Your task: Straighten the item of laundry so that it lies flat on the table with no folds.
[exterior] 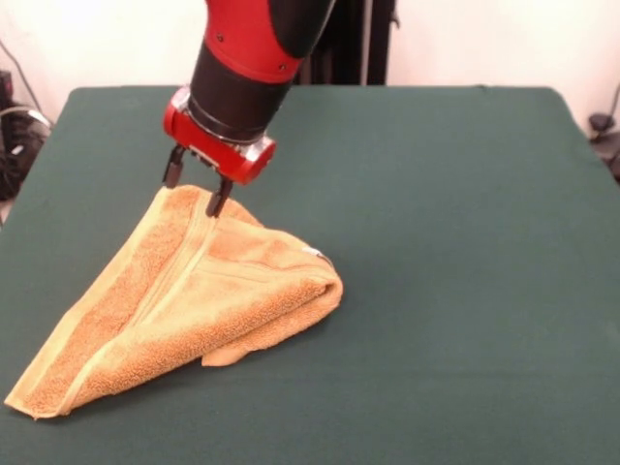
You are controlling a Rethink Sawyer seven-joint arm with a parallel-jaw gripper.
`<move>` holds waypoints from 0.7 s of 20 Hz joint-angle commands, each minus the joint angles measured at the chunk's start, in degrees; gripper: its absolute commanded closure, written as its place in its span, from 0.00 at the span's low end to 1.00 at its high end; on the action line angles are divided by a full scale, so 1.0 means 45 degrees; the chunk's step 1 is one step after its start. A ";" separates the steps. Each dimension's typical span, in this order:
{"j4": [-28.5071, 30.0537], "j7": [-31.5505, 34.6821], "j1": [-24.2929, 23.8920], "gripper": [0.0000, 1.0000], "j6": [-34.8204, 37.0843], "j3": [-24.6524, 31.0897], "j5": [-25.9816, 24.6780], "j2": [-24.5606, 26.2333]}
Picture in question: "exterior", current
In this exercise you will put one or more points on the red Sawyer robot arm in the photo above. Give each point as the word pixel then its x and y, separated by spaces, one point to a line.
pixel 242 63

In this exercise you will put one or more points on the dark stand base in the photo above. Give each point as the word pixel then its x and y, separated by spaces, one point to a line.
pixel 600 122
pixel 19 155

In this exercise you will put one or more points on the tan terry towel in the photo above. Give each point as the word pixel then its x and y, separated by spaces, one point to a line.
pixel 194 300

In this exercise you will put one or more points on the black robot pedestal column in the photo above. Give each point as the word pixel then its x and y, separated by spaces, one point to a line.
pixel 358 43

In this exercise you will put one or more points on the dark green table cloth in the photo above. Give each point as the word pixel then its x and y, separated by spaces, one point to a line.
pixel 484 315

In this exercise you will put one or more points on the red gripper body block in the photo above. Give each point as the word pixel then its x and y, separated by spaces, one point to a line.
pixel 213 150

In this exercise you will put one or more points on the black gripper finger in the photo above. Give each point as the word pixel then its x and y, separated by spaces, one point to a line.
pixel 173 169
pixel 217 198

